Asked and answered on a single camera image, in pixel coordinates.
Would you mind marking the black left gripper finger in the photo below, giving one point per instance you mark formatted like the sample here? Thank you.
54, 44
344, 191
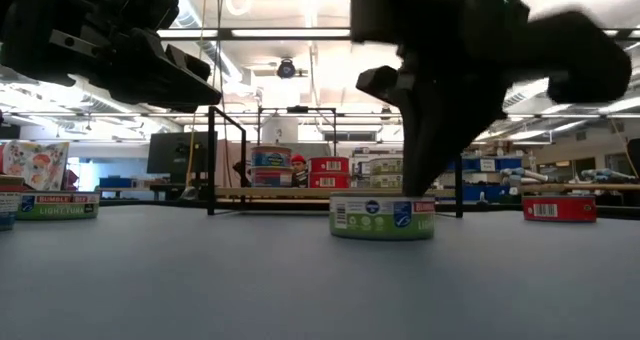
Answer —
192, 62
150, 80

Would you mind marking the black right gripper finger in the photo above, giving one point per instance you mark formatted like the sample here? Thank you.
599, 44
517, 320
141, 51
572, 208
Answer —
460, 140
422, 155

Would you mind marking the green label tuna can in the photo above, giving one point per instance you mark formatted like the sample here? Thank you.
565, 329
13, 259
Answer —
385, 181
380, 225
385, 166
60, 210

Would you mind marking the grey background robot arm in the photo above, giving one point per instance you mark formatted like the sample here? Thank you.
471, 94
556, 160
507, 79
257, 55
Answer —
525, 175
607, 174

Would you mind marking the blue storage bins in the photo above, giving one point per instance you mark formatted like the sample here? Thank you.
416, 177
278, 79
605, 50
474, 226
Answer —
492, 164

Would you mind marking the black overhead beam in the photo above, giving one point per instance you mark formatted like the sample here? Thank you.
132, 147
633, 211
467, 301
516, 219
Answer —
225, 33

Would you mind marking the black monitor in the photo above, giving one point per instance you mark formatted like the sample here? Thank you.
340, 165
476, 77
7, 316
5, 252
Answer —
175, 152

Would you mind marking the round black ceiling device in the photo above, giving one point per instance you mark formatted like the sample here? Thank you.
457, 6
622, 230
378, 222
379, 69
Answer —
286, 69

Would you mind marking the blue box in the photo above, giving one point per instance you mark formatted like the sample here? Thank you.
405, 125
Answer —
115, 182

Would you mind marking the white column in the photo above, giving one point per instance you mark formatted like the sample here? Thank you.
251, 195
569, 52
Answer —
280, 130

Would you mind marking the person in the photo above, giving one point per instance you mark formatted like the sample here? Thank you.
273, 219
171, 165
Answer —
299, 159

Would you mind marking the colourful printed box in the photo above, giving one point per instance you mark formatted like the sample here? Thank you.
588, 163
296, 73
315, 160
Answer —
40, 162

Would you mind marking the wooden workbench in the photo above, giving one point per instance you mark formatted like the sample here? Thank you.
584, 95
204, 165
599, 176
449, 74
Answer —
600, 186

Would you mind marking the blue table mat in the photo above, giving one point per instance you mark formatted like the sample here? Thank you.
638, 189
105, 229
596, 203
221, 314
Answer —
150, 280

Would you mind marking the black aluminium table frame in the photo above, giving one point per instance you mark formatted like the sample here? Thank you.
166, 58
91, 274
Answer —
150, 203

